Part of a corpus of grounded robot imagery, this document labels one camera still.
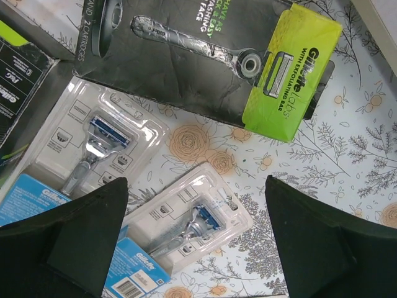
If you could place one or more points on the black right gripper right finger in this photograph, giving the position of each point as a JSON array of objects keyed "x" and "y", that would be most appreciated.
[{"x": 326, "y": 252}]

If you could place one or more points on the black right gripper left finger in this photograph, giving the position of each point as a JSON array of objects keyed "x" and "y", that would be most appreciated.
[{"x": 66, "y": 251}]

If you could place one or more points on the black green Gillette Labs box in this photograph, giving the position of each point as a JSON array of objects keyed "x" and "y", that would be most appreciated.
[{"x": 257, "y": 65}]

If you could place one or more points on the clear blue razor blister pack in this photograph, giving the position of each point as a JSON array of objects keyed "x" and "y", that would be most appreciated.
[{"x": 93, "y": 135}]

